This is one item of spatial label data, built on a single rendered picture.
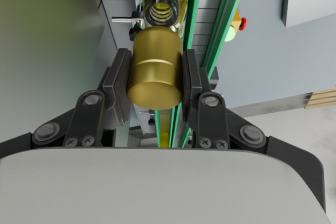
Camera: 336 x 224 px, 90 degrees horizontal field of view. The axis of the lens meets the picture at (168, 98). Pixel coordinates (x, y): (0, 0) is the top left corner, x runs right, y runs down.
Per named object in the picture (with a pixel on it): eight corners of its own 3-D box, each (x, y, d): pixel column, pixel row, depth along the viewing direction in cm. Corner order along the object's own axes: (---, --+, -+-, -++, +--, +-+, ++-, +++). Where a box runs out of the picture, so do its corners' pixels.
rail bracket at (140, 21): (116, -11, 37) (104, 28, 31) (147, -10, 37) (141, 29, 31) (120, 6, 41) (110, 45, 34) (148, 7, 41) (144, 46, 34)
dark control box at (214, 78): (199, 64, 77) (201, 79, 73) (216, 65, 77) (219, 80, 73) (196, 75, 84) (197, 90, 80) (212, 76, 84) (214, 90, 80)
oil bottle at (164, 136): (160, 132, 118) (159, 176, 104) (168, 132, 118) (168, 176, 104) (160, 134, 123) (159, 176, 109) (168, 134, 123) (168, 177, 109)
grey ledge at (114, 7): (108, -22, 44) (99, 3, 38) (142, -21, 44) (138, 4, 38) (144, 120, 126) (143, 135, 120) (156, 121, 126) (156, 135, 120)
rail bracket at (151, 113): (140, 95, 76) (137, 122, 69) (155, 95, 76) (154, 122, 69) (141, 99, 80) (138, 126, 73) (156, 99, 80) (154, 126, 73)
